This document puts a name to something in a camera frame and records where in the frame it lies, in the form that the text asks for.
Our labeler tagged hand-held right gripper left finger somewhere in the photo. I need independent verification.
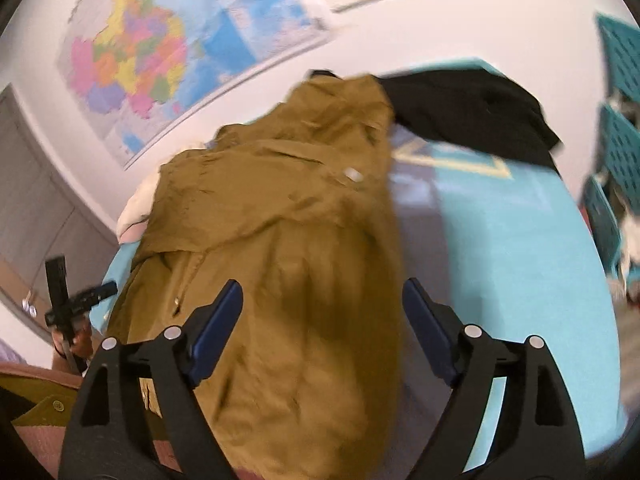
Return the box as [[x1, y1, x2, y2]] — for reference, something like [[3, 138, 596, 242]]
[[57, 279, 244, 480]]

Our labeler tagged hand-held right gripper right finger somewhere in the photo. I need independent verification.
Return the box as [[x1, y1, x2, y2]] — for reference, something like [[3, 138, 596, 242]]
[[402, 277, 586, 480]]

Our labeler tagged olive green jacket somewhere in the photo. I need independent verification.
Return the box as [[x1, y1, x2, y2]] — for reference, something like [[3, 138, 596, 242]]
[[20, 74, 407, 480]]

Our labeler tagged person's left hand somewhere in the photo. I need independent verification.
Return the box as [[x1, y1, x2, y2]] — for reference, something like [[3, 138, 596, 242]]
[[54, 317, 96, 367]]

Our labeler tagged grey wooden door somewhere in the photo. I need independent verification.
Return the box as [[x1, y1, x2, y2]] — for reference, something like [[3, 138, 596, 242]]
[[0, 85, 121, 341]]

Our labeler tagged teal grey patterned bed sheet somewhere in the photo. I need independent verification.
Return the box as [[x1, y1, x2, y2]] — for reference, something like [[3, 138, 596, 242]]
[[100, 57, 627, 462]]

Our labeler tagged cream folded cloth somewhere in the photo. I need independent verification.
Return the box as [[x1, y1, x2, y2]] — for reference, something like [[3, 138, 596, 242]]
[[117, 176, 162, 241]]

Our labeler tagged black garment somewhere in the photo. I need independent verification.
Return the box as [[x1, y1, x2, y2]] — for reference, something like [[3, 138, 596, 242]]
[[377, 69, 562, 171]]

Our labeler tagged teal plastic storage rack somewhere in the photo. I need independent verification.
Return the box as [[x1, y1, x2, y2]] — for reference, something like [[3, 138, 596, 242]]
[[582, 12, 640, 291]]

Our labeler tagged colourful wall map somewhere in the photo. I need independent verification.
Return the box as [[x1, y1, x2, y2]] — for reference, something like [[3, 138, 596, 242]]
[[55, 0, 337, 171]]

